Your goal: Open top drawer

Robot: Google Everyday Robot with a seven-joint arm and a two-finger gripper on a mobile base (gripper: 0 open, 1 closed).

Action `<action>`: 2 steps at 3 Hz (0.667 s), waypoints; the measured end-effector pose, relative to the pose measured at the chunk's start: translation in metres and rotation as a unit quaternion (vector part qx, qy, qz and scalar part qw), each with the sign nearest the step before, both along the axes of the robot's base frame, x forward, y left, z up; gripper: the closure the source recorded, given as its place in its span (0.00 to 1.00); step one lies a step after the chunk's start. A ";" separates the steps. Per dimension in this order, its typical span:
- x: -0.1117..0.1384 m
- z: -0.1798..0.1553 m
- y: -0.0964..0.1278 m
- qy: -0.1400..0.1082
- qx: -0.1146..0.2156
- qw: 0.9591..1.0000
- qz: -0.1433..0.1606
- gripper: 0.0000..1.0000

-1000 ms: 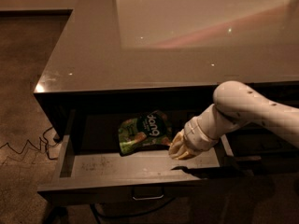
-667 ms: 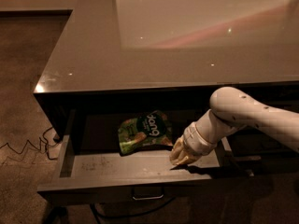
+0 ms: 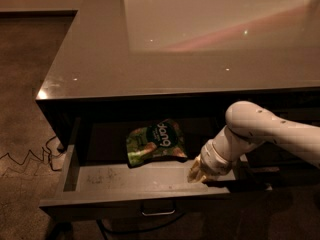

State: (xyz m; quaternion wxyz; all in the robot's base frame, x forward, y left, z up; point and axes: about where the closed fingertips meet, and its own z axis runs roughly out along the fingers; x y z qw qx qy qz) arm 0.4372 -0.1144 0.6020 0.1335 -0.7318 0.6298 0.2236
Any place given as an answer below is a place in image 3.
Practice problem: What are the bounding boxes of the grey counter cabinet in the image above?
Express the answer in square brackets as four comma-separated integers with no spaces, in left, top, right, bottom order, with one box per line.
[35,0,320,185]

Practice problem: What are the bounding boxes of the thin black tangled cable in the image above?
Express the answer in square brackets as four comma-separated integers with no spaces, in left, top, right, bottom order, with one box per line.
[0,135,68,174]

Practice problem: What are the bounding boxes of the green snack bag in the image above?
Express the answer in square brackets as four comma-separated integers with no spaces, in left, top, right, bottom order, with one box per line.
[126,119,188,167]

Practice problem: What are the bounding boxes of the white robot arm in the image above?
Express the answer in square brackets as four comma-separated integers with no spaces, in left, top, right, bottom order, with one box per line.
[187,101,320,183]

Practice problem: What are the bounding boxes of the thick black floor cable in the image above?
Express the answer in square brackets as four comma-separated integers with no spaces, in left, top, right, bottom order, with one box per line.
[96,212,186,240]

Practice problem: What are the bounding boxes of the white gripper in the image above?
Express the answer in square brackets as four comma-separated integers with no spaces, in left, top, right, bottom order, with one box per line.
[187,139,231,183]

